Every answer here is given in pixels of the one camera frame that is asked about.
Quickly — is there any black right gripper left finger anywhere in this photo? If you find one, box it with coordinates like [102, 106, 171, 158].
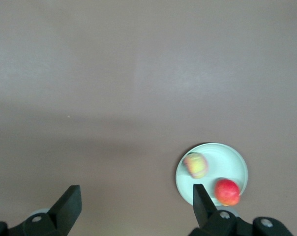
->
[0, 185, 83, 236]

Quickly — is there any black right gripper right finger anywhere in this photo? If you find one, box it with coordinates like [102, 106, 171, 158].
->
[189, 184, 293, 236]

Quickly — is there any red pomegranate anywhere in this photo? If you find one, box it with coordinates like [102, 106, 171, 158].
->
[214, 178, 241, 207]

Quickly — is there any yellow pink peach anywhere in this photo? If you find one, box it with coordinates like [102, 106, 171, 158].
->
[183, 152, 209, 179]

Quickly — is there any green round plate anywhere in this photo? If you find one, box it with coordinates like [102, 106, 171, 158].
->
[176, 142, 248, 207]

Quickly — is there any brown table cover cloth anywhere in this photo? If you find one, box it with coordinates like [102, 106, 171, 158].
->
[0, 0, 297, 236]

